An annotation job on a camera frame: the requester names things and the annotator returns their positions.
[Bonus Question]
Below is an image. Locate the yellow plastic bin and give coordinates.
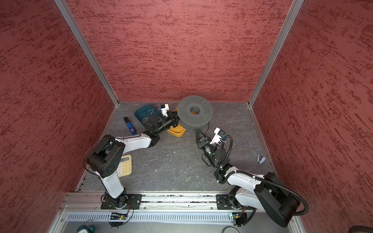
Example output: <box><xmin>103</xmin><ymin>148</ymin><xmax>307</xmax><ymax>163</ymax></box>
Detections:
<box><xmin>166</xmin><ymin>110</ymin><xmax>186</xmax><ymax>137</ymax></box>

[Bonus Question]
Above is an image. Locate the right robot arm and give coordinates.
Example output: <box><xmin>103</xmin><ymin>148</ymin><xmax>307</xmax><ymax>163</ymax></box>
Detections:
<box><xmin>195</xmin><ymin>128</ymin><xmax>309</xmax><ymax>227</ymax></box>

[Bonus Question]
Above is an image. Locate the right corner aluminium post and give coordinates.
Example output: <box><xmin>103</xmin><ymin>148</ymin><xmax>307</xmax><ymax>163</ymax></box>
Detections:
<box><xmin>248</xmin><ymin>0</ymin><xmax>304</xmax><ymax>108</ymax></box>

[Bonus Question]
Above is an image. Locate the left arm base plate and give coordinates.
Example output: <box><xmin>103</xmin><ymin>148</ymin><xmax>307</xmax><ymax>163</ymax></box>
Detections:
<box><xmin>101</xmin><ymin>192</ymin><xmax>142</xmax><ymax>210</ymax></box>

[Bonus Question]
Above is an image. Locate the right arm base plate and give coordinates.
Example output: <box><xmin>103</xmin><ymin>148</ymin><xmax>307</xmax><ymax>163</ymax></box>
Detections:
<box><xmin>216</xmin><ymin>194</ymin><xmax>242</xmax><ymax>210</ymax></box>

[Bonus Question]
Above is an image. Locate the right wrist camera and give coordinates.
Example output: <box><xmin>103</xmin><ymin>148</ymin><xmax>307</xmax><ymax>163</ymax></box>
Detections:
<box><xmin>210</xmin><ymin>127</ymin><xmax>225</xmax><ymax>146</ymax></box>

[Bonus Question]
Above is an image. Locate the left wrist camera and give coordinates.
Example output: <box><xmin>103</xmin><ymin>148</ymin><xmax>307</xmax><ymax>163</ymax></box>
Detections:
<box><xmin>159</xmin><ymin>104</ymin><xmax>170</xmax><ymax>117</ymax></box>

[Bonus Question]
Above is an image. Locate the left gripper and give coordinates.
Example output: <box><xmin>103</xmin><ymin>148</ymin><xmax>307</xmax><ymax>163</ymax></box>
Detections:
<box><xmin>155</xmin><ymin>110</ymin><xmax>185</xmax><ymax>135</ymax></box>

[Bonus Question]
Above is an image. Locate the teal plastic bin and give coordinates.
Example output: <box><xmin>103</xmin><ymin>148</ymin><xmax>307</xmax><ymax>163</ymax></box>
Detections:
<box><xmin>135</xmin><ymin>104</ymin><xmax>161</xmax><ymax>128</ymax></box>

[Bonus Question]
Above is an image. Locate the yellow calculator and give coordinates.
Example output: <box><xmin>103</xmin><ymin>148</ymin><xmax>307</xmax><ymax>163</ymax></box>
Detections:
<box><xmin>117</xmin><ymin>154</ymin><xmax>133</xmax><ymax>178</ymax></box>

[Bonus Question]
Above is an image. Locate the aluminium front rail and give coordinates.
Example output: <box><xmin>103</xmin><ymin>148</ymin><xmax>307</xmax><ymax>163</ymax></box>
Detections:
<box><xmin>59</xmin><ymin>191</ymin><xmax>298</xmax><ymax>213</ymax></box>

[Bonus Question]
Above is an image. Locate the grey perforated cable spool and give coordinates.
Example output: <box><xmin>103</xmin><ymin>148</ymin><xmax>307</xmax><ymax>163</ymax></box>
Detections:
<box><xmin>177</xmin><ymin>96</ymin><xmax>213</xmax><ymax>131</ymax></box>

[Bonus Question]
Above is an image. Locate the small blue grey clip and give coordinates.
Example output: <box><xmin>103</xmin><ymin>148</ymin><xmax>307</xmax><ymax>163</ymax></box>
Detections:
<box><xmin>256</xmin><ymin>154</ymin><xmax>266</xmax><ymax>164</ymax></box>

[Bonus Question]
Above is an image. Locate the teal object below rail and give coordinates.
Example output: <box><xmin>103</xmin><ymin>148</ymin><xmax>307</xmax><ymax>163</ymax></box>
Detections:
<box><xmin>76</xmin><ymin>219</ymin><xmax>96</xmax><ymax>233</ymax></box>

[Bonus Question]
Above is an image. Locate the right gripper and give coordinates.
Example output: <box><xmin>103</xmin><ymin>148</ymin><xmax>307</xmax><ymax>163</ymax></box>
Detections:
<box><xmin>196</xmin><ymin>129</ymin><xmax>217</xmax><ymax>168</ymax></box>

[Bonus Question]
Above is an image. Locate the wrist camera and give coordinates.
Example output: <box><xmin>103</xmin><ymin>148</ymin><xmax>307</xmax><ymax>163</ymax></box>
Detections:
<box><xmin>159</xmin><ymin>104</ymin><xmax>170</xmax><ymax>117</ymax></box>
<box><xmin>210</xmin><ymin>127</ymin><xmax>225</xmax><ymax>146</ymax></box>

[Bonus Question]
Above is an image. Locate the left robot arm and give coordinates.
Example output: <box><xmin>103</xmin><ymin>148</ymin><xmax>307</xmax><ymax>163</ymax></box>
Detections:
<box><xmin>84</xmin><ymin>111</ymin><xmax>180</xmax><ymax>210</ymax></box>

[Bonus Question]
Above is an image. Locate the left corner aluminium post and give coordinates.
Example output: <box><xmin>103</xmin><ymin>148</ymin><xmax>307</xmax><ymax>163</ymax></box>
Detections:
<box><xmin>54</xmin><ymin>0</ymin><xmax>120</xmax><ymax>106</ymax></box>

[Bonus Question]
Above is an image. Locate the corner aluminium post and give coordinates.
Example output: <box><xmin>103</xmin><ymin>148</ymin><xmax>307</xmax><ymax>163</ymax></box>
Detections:
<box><xmin>54</xmin><ymin>0</ymin><xmax>120</xmax><ymax>106</ymax></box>
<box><xmin>248</xmin><ymin>0</ymin><xmax>304</xmax><ymax>108</ymax></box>

